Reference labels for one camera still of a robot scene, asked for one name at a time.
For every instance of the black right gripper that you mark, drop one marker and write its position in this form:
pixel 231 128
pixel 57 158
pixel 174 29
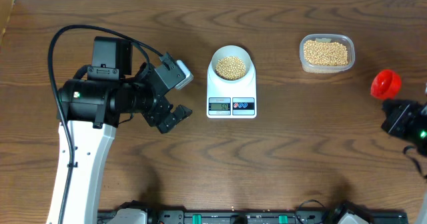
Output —
pixel 395 122

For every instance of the grey round bowl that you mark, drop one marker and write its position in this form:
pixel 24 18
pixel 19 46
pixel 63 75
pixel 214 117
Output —
pixel 232 50

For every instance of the red measuring scoop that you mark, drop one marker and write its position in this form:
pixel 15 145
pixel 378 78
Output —
pixel 386 85

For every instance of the pile of soybeans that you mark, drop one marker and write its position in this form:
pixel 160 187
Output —
pixel 325 54

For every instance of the soybeans in grey bowl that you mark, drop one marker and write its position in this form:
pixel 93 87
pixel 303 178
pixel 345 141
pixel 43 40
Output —
pixel 230 68

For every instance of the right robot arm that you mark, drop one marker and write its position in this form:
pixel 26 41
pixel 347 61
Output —
pixel 420 148

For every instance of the white digital kitchen scale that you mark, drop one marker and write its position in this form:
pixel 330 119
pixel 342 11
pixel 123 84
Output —
pixel 235 99

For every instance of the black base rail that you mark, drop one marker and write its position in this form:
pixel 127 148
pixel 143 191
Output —
pixel 346 212

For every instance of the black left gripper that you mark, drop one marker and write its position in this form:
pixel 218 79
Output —
pixel 156 114

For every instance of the clear plastic container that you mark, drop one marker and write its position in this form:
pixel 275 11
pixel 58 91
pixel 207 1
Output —
pixel 328 38

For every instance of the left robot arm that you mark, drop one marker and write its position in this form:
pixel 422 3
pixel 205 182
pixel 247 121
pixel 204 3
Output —
pixel 92 103

